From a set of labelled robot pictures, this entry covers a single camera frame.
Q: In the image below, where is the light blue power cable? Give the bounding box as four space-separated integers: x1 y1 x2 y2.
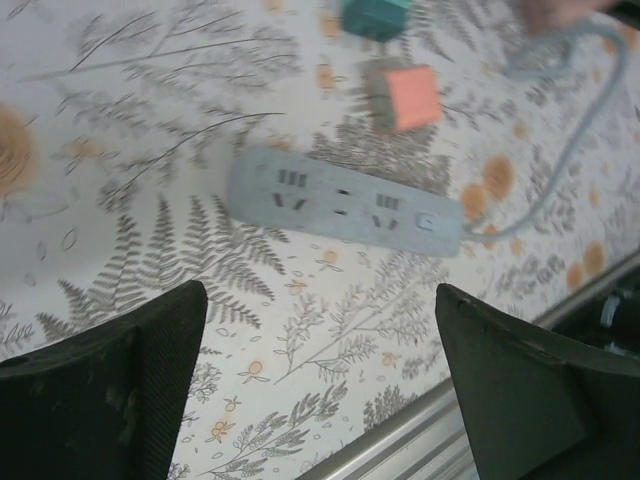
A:
462 19 632 245

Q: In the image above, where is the dark teal plug block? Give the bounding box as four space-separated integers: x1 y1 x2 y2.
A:
338 0 414 44

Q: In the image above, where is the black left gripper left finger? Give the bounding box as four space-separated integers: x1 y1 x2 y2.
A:
0 279 209 480

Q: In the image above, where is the grey power strip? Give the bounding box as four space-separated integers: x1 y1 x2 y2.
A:
225 145 466 259

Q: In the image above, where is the salmon pink plug block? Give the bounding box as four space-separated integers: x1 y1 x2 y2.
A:
519 0 616 37
357 62 444 135

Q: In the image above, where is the floral patterned tablecloth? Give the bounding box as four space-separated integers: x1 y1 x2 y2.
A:
0 0 640 480

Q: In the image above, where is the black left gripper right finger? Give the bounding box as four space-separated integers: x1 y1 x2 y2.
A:
434 282 640 480

